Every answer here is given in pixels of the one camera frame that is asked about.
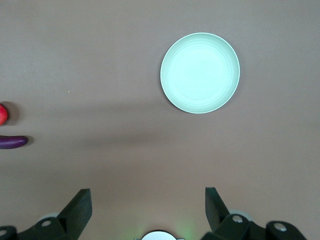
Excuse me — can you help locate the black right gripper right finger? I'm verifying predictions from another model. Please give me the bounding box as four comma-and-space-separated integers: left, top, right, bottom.
201, 186, 308, 240

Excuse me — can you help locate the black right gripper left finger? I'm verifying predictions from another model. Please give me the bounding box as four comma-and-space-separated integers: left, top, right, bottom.
0, 188, 93, 240

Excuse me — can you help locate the purple eggplant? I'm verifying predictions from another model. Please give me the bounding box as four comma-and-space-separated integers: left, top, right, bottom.
0, 135, 28, 150

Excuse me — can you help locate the red pomegranate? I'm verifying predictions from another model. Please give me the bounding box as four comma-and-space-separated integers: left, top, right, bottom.
0, 103, 10, 126

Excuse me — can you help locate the pale green round plate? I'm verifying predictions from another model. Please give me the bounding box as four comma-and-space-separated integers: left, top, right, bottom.
160, 32, 241, 115

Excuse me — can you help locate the brown table cloth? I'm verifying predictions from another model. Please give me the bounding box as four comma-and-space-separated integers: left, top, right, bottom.
0, 0, 320, 240

